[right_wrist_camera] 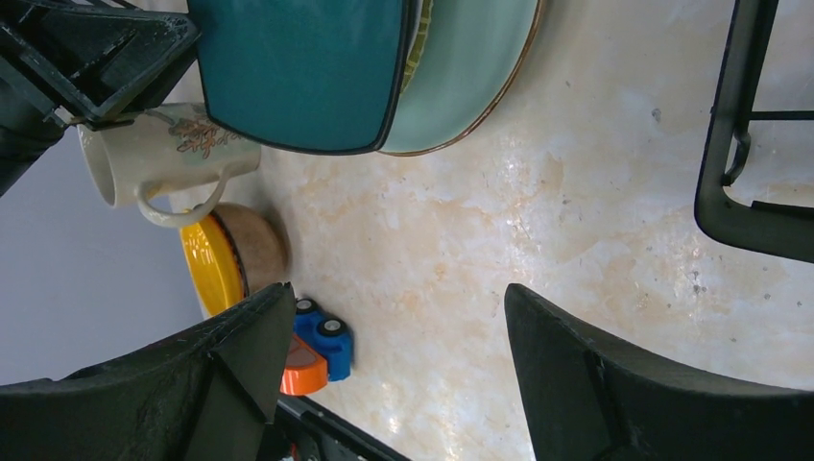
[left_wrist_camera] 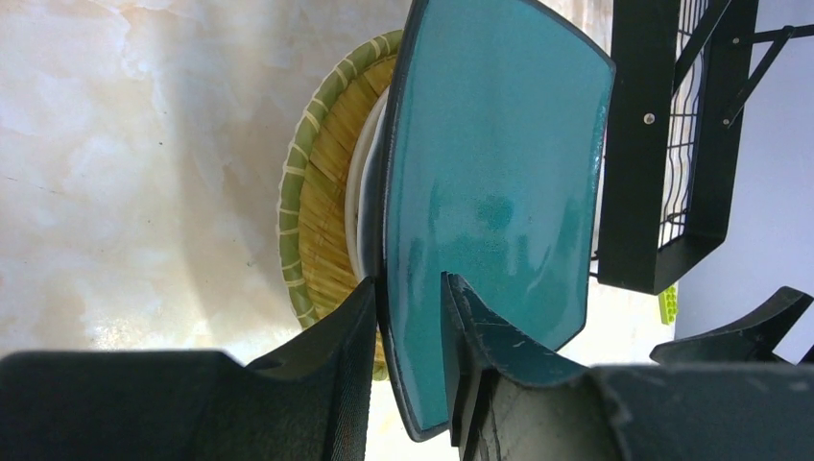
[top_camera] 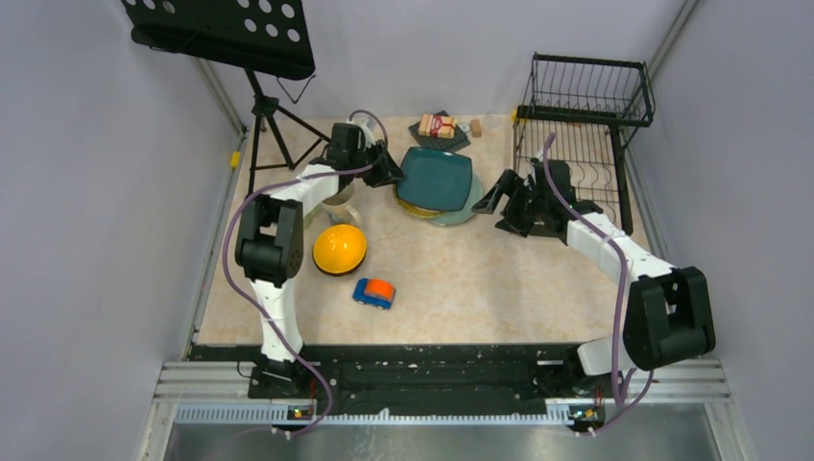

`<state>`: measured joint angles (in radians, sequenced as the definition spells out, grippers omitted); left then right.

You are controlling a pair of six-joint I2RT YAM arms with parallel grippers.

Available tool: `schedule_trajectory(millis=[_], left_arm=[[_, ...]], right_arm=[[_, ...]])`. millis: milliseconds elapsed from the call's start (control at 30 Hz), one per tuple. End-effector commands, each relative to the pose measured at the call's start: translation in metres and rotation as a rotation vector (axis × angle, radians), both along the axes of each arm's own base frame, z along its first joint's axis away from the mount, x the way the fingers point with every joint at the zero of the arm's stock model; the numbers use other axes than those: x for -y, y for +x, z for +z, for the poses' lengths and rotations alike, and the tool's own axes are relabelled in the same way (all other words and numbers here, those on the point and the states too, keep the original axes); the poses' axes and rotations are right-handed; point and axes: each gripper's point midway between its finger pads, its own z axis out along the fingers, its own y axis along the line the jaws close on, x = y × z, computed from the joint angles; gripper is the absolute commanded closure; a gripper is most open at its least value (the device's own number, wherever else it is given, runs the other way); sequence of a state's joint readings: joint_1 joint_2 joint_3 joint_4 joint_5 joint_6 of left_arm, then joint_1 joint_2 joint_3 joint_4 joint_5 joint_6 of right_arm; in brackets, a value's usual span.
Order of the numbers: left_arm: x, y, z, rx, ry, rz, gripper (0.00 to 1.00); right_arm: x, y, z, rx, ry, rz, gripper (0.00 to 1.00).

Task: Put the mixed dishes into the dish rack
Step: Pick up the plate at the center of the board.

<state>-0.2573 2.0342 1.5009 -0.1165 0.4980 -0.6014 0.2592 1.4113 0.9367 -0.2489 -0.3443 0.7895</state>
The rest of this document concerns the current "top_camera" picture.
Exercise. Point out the light green mug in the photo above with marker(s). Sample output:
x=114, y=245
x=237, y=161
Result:
x=310, y=217

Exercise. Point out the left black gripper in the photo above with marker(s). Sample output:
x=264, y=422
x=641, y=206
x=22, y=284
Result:
x=387, y=170

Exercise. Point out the yellow bowl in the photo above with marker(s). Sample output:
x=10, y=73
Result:
x=340, y=250

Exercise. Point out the black wire dish rack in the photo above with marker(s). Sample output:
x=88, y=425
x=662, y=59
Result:
x=594, y=107

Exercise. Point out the beige mug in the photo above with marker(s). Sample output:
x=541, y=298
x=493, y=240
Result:
x=340, y=209

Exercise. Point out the teal square plate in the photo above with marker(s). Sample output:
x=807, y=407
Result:
x=435, y=179

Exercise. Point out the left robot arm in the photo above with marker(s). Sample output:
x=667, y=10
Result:
x=268, y=236

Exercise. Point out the wooden blocks stack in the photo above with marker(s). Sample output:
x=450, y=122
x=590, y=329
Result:
x=437, y=126

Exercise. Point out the light green round plate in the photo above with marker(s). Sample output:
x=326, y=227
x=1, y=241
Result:
x=455, y=218

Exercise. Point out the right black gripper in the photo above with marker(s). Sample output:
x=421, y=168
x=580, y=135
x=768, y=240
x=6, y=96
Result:
x=513, y=185

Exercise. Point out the small wooden block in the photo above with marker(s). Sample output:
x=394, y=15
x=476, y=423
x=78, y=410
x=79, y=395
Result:
x=476, y=128

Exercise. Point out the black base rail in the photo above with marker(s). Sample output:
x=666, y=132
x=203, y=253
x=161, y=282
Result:
x=415, y=385

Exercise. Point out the blue orange toy car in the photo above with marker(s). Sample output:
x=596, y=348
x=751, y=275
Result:
x=376, y=292

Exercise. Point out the yellow-rimmed patterned plate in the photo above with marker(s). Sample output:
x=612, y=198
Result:
x=416, y=211

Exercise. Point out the black music stand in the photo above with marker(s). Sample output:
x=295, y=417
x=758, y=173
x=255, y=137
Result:
x=259, y=37

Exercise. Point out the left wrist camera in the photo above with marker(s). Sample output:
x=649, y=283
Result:
x=367, y=125

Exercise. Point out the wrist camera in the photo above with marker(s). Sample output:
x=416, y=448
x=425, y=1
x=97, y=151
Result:
x=367, y=125
x=540, y=159

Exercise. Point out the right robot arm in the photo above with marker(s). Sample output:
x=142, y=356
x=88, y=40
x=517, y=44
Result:
x=662, y=314

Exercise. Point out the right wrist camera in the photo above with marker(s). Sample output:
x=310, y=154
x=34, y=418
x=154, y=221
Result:
x=540, y=159

